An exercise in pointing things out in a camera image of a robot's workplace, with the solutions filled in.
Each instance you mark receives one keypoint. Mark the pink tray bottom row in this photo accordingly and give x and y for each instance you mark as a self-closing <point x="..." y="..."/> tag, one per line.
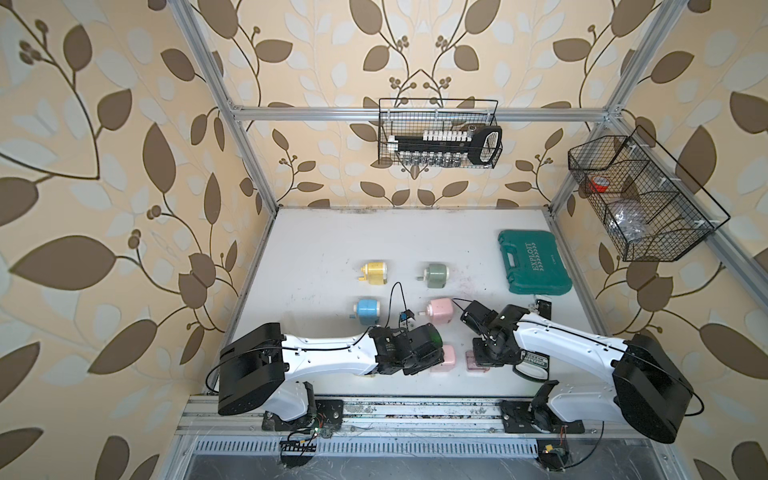
<point x="472" y="366"/>

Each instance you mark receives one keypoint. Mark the pink sharpener row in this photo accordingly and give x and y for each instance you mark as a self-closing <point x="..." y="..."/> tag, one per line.
<point x="449" y="360"/>
<point x="439" y="311"/>

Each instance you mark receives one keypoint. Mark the black socket rail on table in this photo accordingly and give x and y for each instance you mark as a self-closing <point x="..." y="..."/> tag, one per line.
<point x="534" y="366"/>

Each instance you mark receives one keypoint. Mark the green plastic tool case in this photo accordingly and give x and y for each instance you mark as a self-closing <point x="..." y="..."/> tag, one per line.
<point x="532" y="263"/>

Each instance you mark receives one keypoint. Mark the black wire basket back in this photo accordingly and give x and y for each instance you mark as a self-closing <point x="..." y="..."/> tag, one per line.
<point x="412" y="116"/>

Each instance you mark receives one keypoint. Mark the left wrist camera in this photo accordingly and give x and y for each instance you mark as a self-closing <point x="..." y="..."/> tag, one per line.
<point x="405" y="316"/>

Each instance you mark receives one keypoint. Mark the green pencil sharpener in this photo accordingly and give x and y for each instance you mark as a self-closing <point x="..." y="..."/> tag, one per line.
<point x="435" y="275"/>

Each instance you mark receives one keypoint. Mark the black wire basket right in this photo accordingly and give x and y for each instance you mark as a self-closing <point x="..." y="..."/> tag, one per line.
<point x="680" y="212"/>

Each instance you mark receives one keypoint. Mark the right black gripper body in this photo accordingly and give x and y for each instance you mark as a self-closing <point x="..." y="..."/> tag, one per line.
<point x="486" y="354"/>

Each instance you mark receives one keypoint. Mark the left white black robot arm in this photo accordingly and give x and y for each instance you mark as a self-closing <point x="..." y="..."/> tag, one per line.
<point x="270" y="369"/>

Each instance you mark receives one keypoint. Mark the blue pencil sharpener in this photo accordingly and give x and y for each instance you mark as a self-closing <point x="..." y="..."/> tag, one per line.
<point x="367" y="311"/>

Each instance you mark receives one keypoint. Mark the black wire basket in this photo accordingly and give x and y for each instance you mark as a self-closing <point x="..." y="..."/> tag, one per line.
<point x="680" y="212"/>
<point x="412" y="116"/>

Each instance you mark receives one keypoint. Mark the clear plastic bag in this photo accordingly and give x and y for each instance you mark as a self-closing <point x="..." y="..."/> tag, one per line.
<point x="627" y="220"/>

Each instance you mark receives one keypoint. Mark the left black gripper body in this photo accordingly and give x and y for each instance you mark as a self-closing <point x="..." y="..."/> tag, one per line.
<point x="413" y="366"/>

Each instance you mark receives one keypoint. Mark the yellow sharpener top row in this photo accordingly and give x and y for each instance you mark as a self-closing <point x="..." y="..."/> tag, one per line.
<point x="374" y="273"/>

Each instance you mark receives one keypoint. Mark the pink sharpener bottom row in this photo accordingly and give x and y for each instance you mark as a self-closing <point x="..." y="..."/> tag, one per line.
<point x="449" y="360"/>

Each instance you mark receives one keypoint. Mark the black socket holder rail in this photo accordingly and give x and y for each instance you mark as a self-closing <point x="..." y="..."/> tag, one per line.
<point x="476" y="147"/>

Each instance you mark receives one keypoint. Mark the aluminium front rail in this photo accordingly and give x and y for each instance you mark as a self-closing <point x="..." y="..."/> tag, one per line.
<point x="398" y="416"/>

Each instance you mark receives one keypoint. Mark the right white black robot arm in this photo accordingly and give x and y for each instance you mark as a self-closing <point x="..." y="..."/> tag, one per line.
<point x="583" y="376"/>

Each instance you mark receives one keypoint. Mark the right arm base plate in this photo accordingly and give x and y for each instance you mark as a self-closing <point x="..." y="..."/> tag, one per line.
<point x="521" y="417"/>

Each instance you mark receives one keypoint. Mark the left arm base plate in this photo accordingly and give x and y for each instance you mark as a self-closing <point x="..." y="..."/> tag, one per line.
<point x="324" y="417"/>

